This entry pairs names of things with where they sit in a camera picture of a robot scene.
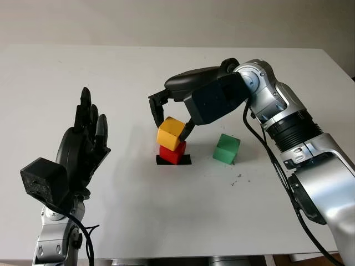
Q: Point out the red cube block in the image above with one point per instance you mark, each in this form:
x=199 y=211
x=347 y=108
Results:
x=172 y=156

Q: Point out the black tape strip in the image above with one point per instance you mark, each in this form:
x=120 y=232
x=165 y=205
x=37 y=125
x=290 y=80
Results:
x=187 y=160

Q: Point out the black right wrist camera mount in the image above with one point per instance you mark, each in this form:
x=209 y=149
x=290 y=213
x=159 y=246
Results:
x=216 y=102

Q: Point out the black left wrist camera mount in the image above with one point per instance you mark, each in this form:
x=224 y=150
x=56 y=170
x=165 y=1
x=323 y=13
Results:
x=44 y=177

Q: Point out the green cube block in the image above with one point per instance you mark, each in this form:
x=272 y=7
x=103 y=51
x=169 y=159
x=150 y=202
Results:
x=224 y=151

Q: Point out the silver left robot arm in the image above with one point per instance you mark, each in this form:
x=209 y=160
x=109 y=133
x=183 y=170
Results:
x=50 y=243

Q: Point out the yellow cube block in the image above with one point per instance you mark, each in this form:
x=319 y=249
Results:
x=169 y=135

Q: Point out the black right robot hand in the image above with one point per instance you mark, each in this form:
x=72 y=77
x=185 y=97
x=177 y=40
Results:
x=191 y=79

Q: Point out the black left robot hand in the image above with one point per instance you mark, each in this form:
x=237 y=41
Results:
x=80 y=149

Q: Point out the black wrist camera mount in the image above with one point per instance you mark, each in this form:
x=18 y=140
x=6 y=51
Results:
x=216 y=102
x=44 y=177

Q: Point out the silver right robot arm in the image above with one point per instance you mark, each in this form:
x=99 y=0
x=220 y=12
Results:
x=319 y=188

